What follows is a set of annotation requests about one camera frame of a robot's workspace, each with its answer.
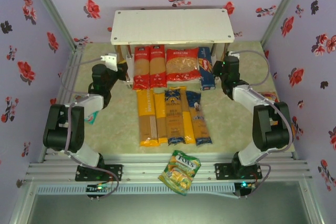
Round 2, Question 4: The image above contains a white slotted cable duct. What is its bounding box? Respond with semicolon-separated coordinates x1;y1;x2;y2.
35;184;236;196

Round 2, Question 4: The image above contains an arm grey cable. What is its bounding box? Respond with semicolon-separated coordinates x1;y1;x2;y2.
236;49;293;199
60;56;120;199

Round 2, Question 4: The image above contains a white two-tier shelf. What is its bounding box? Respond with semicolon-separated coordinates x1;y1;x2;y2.
110;8;235;90

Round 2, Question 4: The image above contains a blue spaghetti bag gold print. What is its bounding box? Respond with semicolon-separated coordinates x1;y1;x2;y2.
164;86;188;146

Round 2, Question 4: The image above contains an aluminium mounting rail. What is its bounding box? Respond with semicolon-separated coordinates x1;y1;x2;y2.
25;153;313;184

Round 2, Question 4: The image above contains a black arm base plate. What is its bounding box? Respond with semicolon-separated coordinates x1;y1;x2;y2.
75;164;123;182
214;163;263;181

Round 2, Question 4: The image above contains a blue Barilla pasta box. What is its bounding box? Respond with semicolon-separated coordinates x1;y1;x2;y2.
198;47;217;91

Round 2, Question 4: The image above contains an aluminium corner post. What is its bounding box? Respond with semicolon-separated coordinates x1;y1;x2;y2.
25;0;79;50
260;0;307;48

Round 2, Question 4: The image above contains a red orange Fox's candy bag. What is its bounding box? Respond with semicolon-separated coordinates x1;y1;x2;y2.
258;91;279;103

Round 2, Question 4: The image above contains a left arm grey cable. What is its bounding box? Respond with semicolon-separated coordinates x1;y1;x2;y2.
60;56;120;199

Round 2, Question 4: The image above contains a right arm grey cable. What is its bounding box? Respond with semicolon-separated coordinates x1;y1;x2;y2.
236;49;293;199

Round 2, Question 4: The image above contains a teal red candy bag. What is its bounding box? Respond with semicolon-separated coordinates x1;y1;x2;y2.
74;94;100;125

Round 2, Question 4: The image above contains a green Fox's candy bag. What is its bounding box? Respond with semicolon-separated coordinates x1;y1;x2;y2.
157;150;202;197

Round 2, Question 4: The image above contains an aluminium side rail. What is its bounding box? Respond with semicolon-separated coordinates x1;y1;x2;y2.
39;45;85;163

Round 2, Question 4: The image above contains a yellow spaghetti bag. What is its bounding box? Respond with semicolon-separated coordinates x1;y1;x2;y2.
136;89;161;148
182;110;197;145
153;92;169;145

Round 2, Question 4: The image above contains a small circuit board green light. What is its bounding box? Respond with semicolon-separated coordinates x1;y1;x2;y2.
234;181;257;200
86;183;114;201

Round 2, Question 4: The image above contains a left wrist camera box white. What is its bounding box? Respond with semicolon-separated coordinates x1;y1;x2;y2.
100;52;118;72

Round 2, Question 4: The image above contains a blue spaghetti bag white print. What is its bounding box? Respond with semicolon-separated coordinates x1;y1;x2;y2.
185;90;214;147

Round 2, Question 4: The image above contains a red spaghetti bag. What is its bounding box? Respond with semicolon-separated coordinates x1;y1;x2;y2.
149;45;168;89
133;46;151;90

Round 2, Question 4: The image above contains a red macaroni bag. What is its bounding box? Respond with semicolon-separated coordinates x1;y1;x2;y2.
166;47;202;82

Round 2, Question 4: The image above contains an aluminium frame bar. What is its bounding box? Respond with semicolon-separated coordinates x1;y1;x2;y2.
299;179;326;224
7;179;37;224

